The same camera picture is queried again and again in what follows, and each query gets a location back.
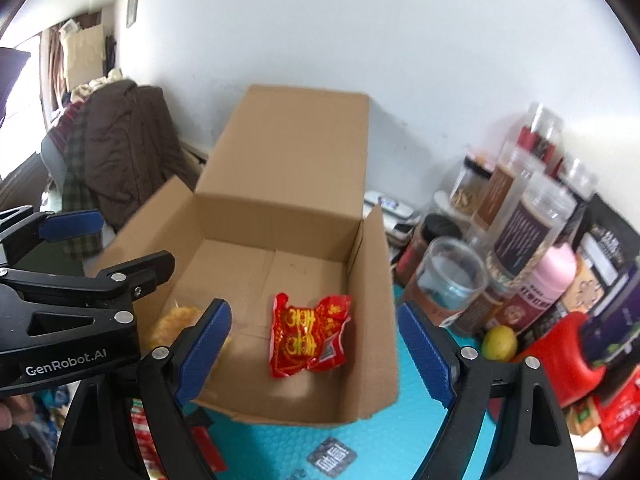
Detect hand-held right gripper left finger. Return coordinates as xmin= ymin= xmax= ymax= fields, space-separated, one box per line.
xmin=52 ymin=298 xmax=233 ymax=480

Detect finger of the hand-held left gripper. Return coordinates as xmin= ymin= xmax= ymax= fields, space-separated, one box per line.
xmin=0 ymin=205 xmax=104 ymax=267
xmin=0 ymin=252 xmax=176 ymax=356

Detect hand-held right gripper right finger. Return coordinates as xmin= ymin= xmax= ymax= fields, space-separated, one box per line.
xmin=397 ymin=301 xmax=576 ymax=480

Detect clear bag of yellow crackers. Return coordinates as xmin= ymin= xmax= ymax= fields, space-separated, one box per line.
xmin=150 ymin=302 xmax=233 ymax=366

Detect red gold print snack packet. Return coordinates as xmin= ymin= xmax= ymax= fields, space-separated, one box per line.
xmin=270 ymin=292 xmax=352 ymax=378

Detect cardboard box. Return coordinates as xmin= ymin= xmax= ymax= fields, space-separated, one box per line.
xmin=90 ymin=85 xmax=401 ymax=428

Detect green checked cloth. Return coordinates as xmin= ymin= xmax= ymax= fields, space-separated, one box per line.
xmin=62 ymin=110 xmax=101 ymax=211

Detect grey chair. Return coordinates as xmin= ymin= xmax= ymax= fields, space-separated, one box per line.
xmin=40 ymin=130 xmax=68 ymax=211

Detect lemon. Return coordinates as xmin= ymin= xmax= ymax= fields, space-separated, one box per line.
xmin=481 ymin=325 xmax=518 ymax=361

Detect clear plastic cup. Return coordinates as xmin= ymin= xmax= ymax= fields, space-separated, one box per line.
xmin=402 ymin=237 xmax=490 ymax=331

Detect brown quilted jacket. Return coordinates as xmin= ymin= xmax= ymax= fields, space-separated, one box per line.
xmin=82 ymin=79 xmax=201 ymax=233

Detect red flat packet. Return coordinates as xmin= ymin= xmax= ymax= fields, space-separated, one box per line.
xmin=192 ymin=425 xmax=227 ymax=475

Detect red striped cloth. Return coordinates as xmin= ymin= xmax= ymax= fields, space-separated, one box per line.
xmin=57 ymin=102 xmax=85 ymax=127

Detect teal table mat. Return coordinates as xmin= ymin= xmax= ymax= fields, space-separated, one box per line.
xmin=190 ymin=285 xmax=501 ymax=480

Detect brown jar black lid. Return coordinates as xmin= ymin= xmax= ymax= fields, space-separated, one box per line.
xmin=400 ymin=214 xmax=463 ymax=286

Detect small dark flat box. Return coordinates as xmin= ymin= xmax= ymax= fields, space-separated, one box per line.
xmin=386 ymin=219 xmax=418 ymax=251

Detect black square card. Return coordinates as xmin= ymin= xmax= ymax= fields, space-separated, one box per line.
xmin=306 ymin=436 xmax=358 ymax=473

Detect red plastic container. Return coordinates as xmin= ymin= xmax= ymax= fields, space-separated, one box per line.
xmin=515 ymin=311 xmax=608 ymax=408

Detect cream fleece cloth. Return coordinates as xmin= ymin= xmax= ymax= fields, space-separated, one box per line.
xmin=70 ymin=67 xmax=126 ymax=103

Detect pink bottle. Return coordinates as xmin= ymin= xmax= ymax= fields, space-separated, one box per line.
xmin=505 ymin=245 xmax=578 ymax=331

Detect low clear round jar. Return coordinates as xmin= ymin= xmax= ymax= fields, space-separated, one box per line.
xmin=427 ymin=191 xmax=473 ymax=221

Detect white electronic device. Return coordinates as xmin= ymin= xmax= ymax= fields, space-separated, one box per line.
xmin=364 ymin=191 xmax=418 ymax=221

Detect brown curtain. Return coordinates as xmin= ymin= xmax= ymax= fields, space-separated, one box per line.
xmin=37 ymin=12 xmax=103 ymax=111

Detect tall jar dark purple label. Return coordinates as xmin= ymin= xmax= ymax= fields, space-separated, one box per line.
xmin=485 ymin=170 xmax=576 ymax=293

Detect flat cardboard sheet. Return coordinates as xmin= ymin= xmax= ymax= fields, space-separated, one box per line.
xmin=62 ymin=25 xmax=107 ymax=91

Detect green white small box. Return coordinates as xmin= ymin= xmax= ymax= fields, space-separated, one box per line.
xmin=567 ymin=400 xmax=608 ymax=436

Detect glass jar tan contents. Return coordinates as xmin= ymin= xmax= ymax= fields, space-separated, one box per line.
xmin=450 ymin=152 xmax=493 ymax=221

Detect tan patterned packet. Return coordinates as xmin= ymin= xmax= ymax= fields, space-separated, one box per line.
xmin=560 ymin=255 xmax=618 ymax=318

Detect tall jar brown label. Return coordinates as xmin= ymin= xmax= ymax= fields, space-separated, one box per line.
xmin=472 ymin=140 xmax=541 ymax=233

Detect red white print box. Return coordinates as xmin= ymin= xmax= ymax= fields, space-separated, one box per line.
xmin=595 ymin=380 xmax=640 ymax=456

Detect black pouch white label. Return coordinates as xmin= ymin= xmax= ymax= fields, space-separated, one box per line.
xmin=575 ymin=195 xmax=640 ymax=286

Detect clear lid dark jar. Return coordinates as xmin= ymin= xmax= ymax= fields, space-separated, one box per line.
xmin=555 ymin=155 xmax=598 ymax=246

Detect clear jar red contents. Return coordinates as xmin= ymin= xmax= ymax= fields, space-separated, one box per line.
xmin=517 ymin=102 xmax=566 ymax=161

